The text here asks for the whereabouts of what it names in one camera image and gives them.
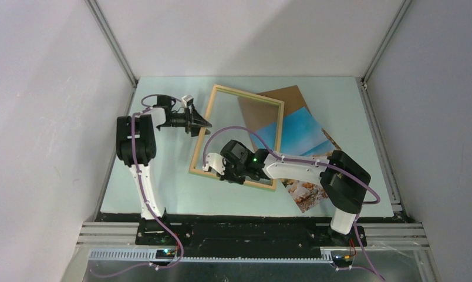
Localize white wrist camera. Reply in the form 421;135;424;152
203;153;225;175
181;95;194;109

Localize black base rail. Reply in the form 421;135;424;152
135;214;367;260

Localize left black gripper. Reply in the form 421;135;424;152
159;104;212;137

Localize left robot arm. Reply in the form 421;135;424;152
116;94;212;220

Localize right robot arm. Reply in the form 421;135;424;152
203;140;371;246

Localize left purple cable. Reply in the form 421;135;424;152
89;94;184;279

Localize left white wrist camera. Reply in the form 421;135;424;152
181;95;194;109

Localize seaside landscape photo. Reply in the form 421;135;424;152
251;107;342;214

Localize aluminium frame rails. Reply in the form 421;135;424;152
62;214;440;281

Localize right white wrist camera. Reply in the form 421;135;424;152
203;153;225;175

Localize wooden picture frame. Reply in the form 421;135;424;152
188;84;285;192

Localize brown backing board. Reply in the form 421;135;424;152
237;85;311;149

